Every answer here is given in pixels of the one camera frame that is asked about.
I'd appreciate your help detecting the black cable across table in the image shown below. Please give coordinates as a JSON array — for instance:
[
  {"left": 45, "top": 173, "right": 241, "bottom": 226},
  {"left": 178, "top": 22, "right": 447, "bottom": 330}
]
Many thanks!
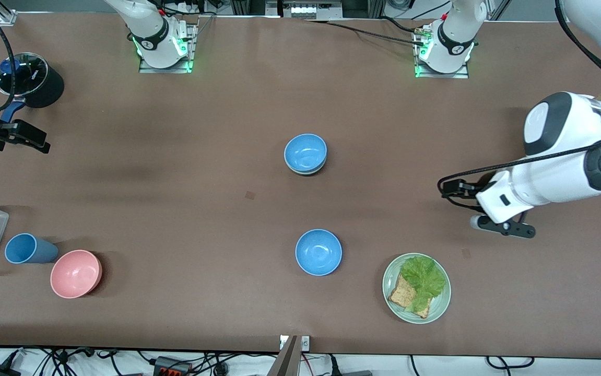
[{"left": 304, "top": 19, "right": 427, "bottom": 48}]

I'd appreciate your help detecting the black pot with blue handle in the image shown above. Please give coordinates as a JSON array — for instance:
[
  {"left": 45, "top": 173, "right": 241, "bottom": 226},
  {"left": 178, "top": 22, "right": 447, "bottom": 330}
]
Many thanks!
[{"left": 0, "top": 52, "right": 65, "bottom": 126}]

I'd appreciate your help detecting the green lettuce leaf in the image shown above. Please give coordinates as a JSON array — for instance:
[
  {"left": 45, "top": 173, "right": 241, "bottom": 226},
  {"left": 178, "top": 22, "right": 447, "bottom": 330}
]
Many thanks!
[{"left": 400, "top": 255, "right": 447, "bottom": 313}]

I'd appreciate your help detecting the grey metal pole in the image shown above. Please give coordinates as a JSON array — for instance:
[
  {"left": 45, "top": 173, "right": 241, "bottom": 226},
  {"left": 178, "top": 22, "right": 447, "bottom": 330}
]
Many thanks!
[{"left": 266, "top": 335, "right": 301, "bottom": 376}]

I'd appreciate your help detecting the pale green plate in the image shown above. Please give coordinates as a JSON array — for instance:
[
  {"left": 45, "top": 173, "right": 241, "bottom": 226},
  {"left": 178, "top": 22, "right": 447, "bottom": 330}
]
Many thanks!
[{"left": 382, "top": 253, "right": 452, "bottom": 324}]

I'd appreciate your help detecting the black orange power adapter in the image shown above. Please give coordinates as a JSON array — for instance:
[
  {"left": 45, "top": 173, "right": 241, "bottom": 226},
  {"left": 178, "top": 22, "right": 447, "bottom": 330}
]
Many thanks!
[{"left": 153, "top": 356, "right": 192, "bottom": 376}]

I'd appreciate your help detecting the blue bowl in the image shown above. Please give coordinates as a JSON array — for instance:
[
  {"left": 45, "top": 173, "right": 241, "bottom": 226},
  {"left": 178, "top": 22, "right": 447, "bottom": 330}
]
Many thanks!
[
  {"left": 284, "top": 134, "right": 328, "bottom": 174},
  {"left": 295, "top": 229, "right": 343, "bottom": 276}
]

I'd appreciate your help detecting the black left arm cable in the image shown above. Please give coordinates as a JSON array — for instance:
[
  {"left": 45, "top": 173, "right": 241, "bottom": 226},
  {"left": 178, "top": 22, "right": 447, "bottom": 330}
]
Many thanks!
[{"left": 438, "top": 0, "right": 601, "bottom": 209}]

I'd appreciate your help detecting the blue cup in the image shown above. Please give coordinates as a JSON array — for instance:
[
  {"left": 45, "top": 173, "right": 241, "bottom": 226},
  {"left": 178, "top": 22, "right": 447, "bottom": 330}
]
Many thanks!
[{"left": 5, "top": 233, "right": 60, "bottom": 264}]

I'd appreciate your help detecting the pink bowl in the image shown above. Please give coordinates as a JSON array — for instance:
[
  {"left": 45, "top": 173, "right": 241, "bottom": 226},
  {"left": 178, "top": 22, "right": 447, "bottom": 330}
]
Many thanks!
[{"left": 50, "top": 250, "right": 103, "bottom": 299}]

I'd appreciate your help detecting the glass lid with blue knob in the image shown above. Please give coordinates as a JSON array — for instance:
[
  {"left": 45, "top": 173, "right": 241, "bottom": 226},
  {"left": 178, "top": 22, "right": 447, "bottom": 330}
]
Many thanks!
[{"left": 0, "top": 53, "right": 49, "bottom": 97}]

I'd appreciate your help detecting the white power strip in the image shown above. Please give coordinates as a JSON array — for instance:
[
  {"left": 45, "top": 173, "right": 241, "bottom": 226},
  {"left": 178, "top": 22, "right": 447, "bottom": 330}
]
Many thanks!
[{"left": 279, "top": 0, "right": 344, "bottom": 19}]

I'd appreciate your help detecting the brown bread slice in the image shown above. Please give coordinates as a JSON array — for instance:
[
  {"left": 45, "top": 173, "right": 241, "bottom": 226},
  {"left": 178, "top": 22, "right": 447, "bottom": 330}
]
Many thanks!
[{"left": 388, "top": 274, "right": 431, "bottom": 319}]

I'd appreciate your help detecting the black looped floor cable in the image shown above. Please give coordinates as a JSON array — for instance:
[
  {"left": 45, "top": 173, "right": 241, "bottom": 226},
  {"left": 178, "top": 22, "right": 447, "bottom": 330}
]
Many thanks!
[{"left": 486, "top": 356, "right": 536, "bottom": 370}]

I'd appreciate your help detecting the pale green bowl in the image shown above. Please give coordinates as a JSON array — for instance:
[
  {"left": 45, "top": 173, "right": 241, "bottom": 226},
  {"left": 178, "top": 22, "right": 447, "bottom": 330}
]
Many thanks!
[{"left": 285, "top": 159, "right": 327, "bottom": 177}]

